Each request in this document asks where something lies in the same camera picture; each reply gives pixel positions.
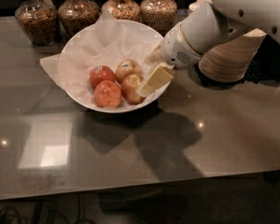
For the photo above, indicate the red apple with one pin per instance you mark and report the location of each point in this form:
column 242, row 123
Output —
column 100, row 73
column 107, row 94

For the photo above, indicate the red apple front left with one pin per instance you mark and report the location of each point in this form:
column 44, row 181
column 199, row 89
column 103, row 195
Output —
column 107, row 94

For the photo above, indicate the glass cereal jar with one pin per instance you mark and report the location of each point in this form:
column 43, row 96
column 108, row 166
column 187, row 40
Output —
column 122, row 9
column 159, row 14
column 39, row 20
column 76, row 15

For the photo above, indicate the yellow-red apple front right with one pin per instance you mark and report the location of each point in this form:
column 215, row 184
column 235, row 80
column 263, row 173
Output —
column 129, row 88

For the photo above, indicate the white paper liner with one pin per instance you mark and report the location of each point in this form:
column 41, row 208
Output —
column 115, row 47

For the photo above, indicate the white bowl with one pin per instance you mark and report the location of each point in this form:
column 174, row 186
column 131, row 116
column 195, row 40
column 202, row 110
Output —
column 121, row 106

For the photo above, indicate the yellow-red apple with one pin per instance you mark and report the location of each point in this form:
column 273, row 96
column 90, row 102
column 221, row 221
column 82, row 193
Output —
column 125, row 68
column 129, row 88

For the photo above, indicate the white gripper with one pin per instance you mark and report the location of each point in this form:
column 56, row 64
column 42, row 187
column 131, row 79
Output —
column 174, row 48

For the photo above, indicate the glass cereal jar far left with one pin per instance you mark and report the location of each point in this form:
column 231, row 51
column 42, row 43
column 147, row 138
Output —
column 39, row 20

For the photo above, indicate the yellow-red apple back right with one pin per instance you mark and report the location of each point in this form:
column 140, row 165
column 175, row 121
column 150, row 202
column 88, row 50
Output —
column 125, row 68

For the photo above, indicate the red apple back left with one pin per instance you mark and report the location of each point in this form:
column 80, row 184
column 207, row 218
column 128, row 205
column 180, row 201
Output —
column 100, row 73

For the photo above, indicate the paper bowl stack back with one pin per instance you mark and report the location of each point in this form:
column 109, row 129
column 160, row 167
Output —
column 196, row 4

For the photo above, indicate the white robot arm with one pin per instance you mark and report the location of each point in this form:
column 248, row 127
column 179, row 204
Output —
column 214, row 22

